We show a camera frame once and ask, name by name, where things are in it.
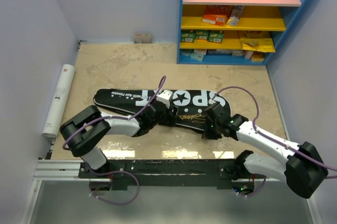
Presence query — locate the black racket cover bag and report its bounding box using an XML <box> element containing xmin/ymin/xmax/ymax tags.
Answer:
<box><xmin>93</xmin><ymin>89</ymin><xmax>231</xmax><ymax>133</ymax></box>

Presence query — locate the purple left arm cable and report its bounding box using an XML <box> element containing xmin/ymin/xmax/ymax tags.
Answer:
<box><xmin>62</xmin><ymin>75</ymin><xmax>167</xmax><ymax>151</ymax></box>

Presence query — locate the green box middle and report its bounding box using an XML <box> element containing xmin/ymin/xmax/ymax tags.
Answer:
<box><xmin>195</xmin><ymin>30</ymin><xmax>210</xmax><ymax>41</ymax></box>

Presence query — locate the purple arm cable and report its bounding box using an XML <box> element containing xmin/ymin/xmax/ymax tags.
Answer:
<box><xmin>62</xmin><ymin>75</ymin><xmax>167</xmax><ymax>151</ymax></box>
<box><xmin>212</xmin><ymin>86</ymin><xmax>337</xmax><ymax>180</ymax></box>

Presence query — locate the silver snack pouch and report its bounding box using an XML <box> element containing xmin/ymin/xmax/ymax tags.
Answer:
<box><xmin>226</xmin><ymin>5</ymin><xmax>245</xmax><ymax>27</ymax></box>

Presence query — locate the orange snack box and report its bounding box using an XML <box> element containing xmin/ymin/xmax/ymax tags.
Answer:
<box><xmin>202</xmin><ymin>5</ymin><xmax>232</xmax><ymax>26</ymax></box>

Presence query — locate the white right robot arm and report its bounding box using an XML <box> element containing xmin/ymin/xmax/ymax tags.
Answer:
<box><xmin>204</xmin><ymin>102</ymin><xmax>329</xmax><ymax>199</ymax></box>

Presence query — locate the white shuttlecock tube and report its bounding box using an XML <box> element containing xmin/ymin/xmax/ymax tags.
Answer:
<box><xmin>42</xmin><ymin>64</ymin><xmax>75</xmax><ymax>138</ymax></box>

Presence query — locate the green box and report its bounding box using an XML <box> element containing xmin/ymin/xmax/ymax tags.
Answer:
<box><xmin>195</xmin><ymin>30</ymin><xmax>210</xmax><ymax>41</ymax></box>
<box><xmin>180</xmin><ymin>30</ymin><xmax>196</xmax><ymax>43</ymax></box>
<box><xmin>208</xmin><ymin>30</ymin><xmax>224</xmax><ymax>43</ymax></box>

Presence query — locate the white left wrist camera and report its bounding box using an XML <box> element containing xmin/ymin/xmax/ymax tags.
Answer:
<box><xmin>156</xmin><ymin>90</ymin><xmax>173</xmax><ymax>108</ymax></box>

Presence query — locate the yellow snack bag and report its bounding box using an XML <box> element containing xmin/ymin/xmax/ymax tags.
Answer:
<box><xmin>238</xmin><ymin>31</ymin><xmax>275</xmax><ymax>53</ymax></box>

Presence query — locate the small pink box behind table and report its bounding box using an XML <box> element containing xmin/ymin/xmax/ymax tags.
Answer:
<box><xmin>133</xmin><ymin>33</ymin><xmax>152</xmax><ymax>44</ymax></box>

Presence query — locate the green box right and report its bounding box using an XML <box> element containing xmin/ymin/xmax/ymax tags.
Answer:
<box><xmin>208</xmin><ymin>30</ymin><xmax>224</xmax><ymax>43</ymax></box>

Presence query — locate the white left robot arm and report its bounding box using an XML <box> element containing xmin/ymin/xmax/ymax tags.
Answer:
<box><xmin>60</xmin><ymin>101</ymin><xmax>179</xmax><ymax>178</ymax></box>

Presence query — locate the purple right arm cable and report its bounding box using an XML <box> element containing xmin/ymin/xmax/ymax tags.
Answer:
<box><xmin>212</xmin><ymin>86</ymin><xmax>337</xmax><ymax>180</ymax></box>

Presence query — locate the blue shelf unit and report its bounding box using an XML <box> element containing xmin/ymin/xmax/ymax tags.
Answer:
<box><xmin>177</xmin><ymin>0</ymin><xmax>307</xmax><ymax>65</ymax></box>

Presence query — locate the green box left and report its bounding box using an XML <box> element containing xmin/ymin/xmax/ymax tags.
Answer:
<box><xmin>180</xmin><ymin>30</ymin><xmax>196</xmax><ymax>43</ymax></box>

